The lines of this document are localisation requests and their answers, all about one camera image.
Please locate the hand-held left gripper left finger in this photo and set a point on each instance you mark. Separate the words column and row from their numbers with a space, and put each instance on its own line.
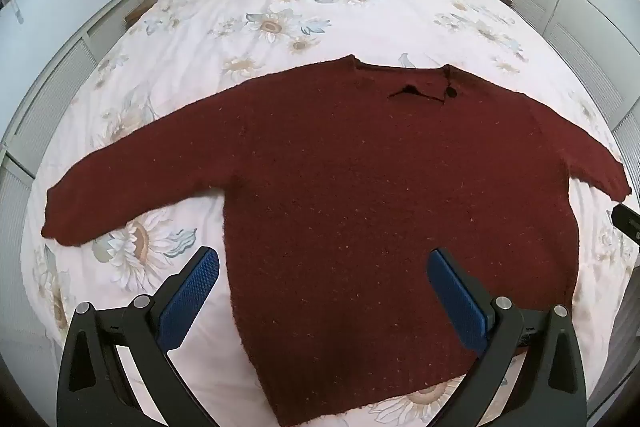
column 192, row 292

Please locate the white louvered cabinet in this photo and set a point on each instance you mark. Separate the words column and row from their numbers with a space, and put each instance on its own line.
column 60, row 77

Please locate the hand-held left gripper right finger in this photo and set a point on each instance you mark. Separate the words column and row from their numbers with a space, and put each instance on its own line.
column 457, row 302

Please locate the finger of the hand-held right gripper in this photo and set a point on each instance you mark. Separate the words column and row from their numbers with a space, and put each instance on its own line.
column 627, row 221

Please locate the dark red knit sweater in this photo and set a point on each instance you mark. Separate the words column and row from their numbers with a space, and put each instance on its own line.
column 350, row 187

